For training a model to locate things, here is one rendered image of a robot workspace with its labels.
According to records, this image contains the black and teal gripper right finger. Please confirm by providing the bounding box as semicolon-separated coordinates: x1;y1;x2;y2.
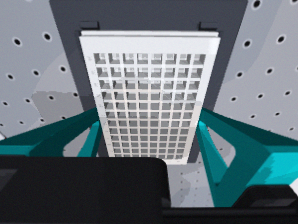
196;107;298;207

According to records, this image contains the dark grey rectangular plate holder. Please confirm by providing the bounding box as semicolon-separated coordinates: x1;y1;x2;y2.
49;0;248;112

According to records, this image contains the white well plate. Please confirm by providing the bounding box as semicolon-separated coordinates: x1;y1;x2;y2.
79;30;220;164

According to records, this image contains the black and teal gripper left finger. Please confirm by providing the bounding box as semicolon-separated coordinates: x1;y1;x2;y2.
0;107;102;157

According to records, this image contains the grey flat base plate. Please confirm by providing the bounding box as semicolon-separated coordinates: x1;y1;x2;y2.
0;0;298;207

